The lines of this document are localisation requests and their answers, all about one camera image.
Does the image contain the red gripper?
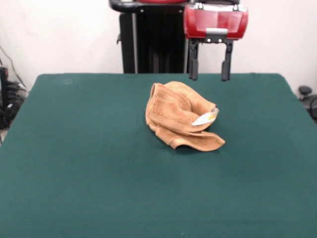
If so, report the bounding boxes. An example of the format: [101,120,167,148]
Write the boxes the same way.
[183,3,249,82]

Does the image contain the tan terry towel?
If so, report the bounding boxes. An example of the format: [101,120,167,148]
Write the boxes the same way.
[145,81,226,151]

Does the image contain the dark green table cloth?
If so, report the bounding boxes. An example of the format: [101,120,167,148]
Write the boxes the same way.
[0,72,317,238]

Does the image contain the black electronics box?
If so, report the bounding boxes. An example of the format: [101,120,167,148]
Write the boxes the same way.
[0,65,10,108]

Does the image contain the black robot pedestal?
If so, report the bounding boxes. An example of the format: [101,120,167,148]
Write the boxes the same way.
[108,0,204,74]

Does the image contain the black cable bundle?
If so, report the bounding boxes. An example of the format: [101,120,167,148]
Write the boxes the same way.
[0,81,29,130]

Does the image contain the grey cable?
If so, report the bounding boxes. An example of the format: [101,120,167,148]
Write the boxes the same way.
[0,46,27,90]

